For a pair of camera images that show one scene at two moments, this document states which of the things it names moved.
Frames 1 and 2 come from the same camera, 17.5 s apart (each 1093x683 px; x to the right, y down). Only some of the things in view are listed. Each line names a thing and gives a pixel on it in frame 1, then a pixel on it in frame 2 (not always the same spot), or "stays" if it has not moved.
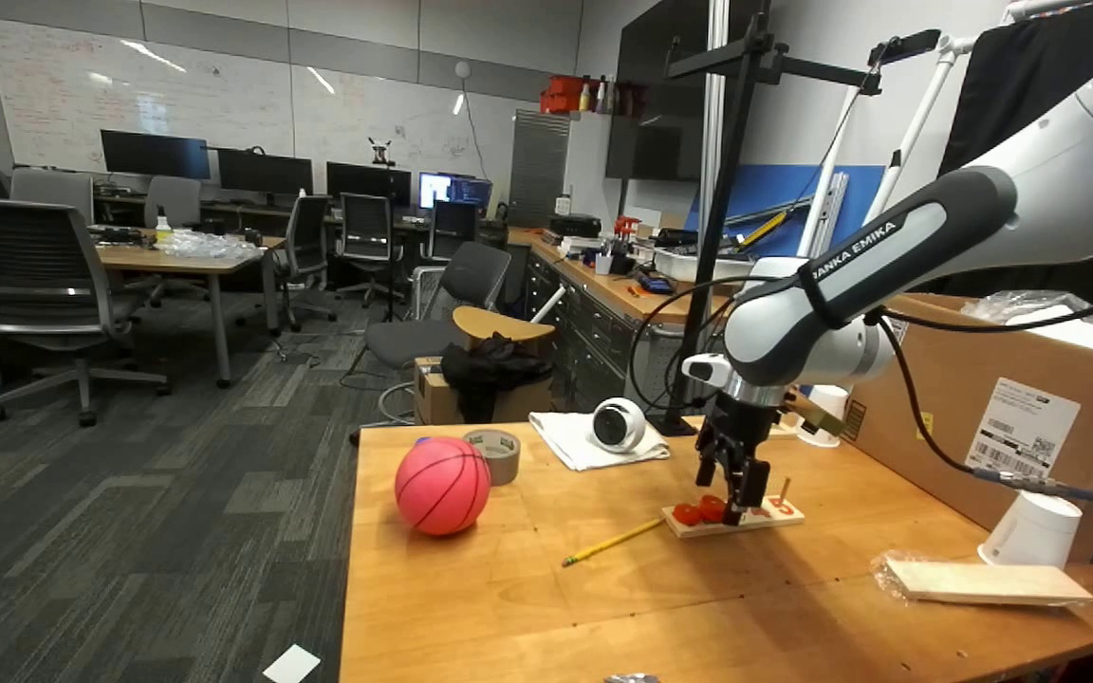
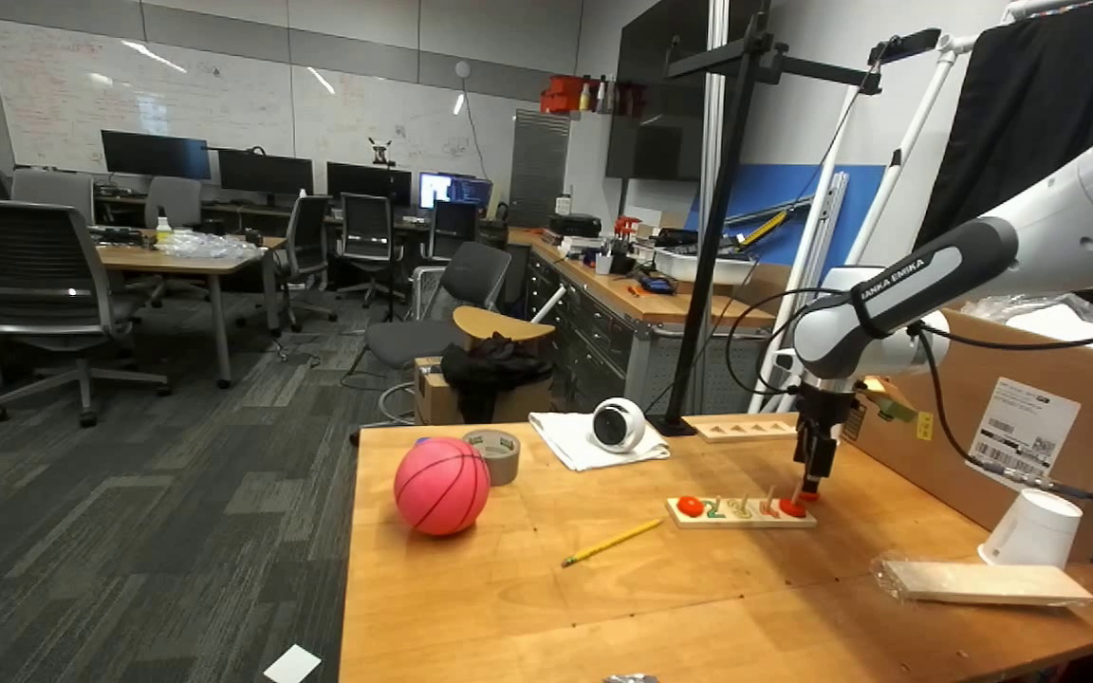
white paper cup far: [1032, 529] stays
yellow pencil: [570, 558] stays
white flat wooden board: [984, 581] stays
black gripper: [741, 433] to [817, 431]
